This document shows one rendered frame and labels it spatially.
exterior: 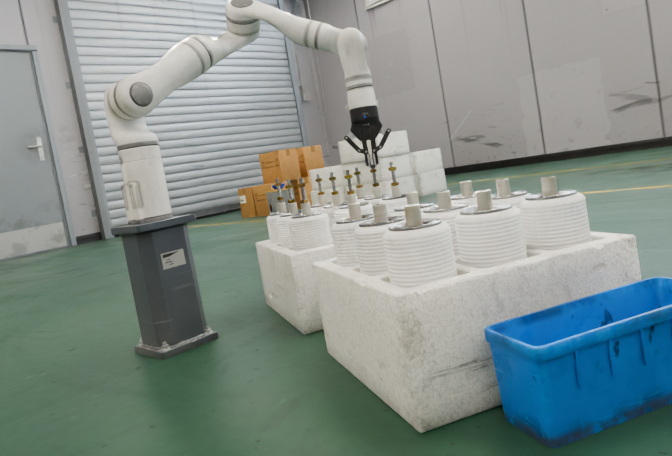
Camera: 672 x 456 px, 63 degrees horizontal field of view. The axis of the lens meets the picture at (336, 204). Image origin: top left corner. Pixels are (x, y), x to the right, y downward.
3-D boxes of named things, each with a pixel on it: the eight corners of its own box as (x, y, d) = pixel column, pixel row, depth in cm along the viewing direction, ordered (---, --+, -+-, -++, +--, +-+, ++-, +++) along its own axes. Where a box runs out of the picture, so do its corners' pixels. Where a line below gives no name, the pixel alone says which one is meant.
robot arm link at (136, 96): (196, 32, 135) (176, 43, 142) (113, 85, 119) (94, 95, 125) (217, 66, 139) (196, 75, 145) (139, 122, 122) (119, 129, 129)
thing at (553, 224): (564, 324, 81) (546, 202, 79) (522, 311, 90) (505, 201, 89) (615, 308, 84) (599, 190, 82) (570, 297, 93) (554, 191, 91)
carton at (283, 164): (301, 177, 546) (296, 147, 544) (283, 181, 529) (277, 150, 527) (281, 181, 566) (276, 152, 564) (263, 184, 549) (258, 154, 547)
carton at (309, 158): (325, 173, 571) (320, 144, 569) (308, 176, 555) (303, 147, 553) (307, 176, 593) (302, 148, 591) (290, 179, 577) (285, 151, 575)
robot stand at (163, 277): (163, 360, 121) (137, 225, 119) (134, 352, 131) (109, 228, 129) (219, 337, 131) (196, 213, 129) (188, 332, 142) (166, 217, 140)
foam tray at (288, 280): (303, 335, 121) (289, 255, 120) (266, 304, 158) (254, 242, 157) (456, 293, 134) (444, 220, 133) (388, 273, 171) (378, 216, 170)
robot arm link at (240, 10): (325, 10, 147) (324, 39, 153) (233, -10, 152) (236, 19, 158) (313, 26, 141) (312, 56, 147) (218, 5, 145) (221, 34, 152)
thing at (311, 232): (348, 284, 132) (335, 210, 131) (325, 296, 124) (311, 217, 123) (316, 285, 137) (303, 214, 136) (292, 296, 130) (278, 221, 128)
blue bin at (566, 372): (551, 455, 61) (535, 350, 60) (492, 418, 71) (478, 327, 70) (744, 379, 70) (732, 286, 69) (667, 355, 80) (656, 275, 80)
